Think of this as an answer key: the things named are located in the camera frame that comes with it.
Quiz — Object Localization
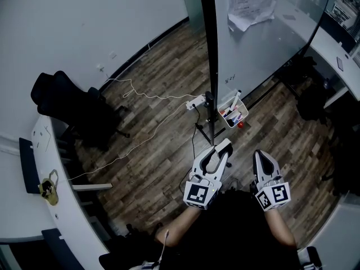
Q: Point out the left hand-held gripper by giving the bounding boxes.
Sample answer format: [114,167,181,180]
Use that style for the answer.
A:
[183,145,229,211]

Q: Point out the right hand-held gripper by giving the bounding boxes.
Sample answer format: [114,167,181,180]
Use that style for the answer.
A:
[249,150,291,213]

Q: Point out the white divided storage bin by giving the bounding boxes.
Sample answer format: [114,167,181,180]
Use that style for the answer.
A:
[218,98,250,128]

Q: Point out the person's right forearm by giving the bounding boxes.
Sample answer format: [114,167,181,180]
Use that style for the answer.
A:
[265,208,298,247]

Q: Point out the person's left forearm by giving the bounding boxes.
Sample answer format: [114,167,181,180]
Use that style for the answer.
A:
[155,206,205,247]

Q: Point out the black tripod stand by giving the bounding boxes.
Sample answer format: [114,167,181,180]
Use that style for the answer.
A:
[195,91,227,147]

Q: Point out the set of coloured marker pens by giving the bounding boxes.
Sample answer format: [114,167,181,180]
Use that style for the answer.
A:
[220,105,244,126]

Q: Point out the white power strip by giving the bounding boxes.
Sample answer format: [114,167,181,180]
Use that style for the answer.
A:
[185,94,206,111]

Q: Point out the white marker pen black cap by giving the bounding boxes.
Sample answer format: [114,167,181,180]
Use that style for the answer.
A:
[230,90,242,111]

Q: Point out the person's black shirt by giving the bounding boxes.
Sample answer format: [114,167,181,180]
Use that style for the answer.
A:
[157,190,303,270]

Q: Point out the black backpack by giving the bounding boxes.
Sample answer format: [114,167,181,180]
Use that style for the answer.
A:
[296,90,337,123]

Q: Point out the black office chair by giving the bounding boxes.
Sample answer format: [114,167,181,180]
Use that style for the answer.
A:
[98,222,169,270]
[322,116,360,199]
[30,70,131,151]

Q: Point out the grey metal desk bar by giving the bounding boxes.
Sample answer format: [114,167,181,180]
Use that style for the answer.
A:
[71,182,113,191]

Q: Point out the white curved desk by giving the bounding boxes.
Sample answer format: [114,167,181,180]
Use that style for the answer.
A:
[309,24,360,102]

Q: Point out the crumpled printed paper sheet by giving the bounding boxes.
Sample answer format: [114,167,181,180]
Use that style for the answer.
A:
[227,0,284,33]

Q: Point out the black desk panel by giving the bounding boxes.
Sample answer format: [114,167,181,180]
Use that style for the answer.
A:
[19,137,41,195]
[41,228,85,270]

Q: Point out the black cable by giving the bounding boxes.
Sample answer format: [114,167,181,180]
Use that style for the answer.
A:
[179,107,234,196]

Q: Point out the white power cable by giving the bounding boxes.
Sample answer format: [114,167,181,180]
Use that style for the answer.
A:
[56,101,190,183]
[106,78,199,100]

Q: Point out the thin white wire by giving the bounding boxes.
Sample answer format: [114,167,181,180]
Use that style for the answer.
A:
[156,229,170,264]

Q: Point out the glass whiteboard black frame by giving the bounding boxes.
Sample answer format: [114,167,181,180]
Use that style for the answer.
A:
[197,0,335,108]

